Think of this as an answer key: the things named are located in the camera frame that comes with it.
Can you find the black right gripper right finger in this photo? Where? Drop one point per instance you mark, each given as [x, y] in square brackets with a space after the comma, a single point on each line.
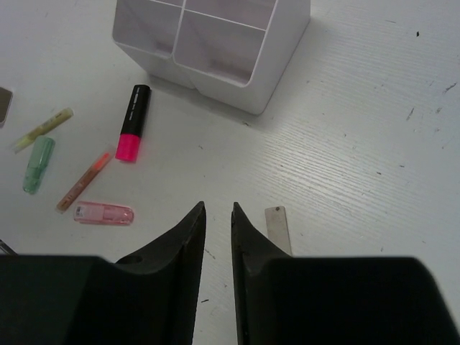
[282, 299]

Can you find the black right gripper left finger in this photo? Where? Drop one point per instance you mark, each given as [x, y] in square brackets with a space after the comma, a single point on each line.
[147, 297]

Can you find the pink black highlighter marker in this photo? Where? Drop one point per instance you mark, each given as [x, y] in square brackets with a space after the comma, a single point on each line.
[133, 125]

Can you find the small tan eraser block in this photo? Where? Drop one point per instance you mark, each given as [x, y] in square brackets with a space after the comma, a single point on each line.
[277, 228]

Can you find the pink translucent correction tape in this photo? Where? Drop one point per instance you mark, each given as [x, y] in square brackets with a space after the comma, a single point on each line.
[102, 214]

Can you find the orange thin highlighter pen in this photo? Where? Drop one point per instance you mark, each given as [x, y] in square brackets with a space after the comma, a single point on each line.
[85, 180]

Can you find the green translucent correction tape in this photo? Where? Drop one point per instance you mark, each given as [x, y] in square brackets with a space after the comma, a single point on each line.
[38, 161]

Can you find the yellow thin highlighter pen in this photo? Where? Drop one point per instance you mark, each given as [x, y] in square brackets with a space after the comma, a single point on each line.
[44, 128]

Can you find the right white compartment organizer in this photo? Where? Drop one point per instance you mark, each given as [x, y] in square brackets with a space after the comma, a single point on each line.
[235, 52]

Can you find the white compartment organizer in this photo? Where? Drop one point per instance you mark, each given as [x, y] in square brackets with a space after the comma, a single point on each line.
[146, 31]
[235, 52]

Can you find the left white compartment organizer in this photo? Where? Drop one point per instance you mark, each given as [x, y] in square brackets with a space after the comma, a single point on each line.
[146, 31]

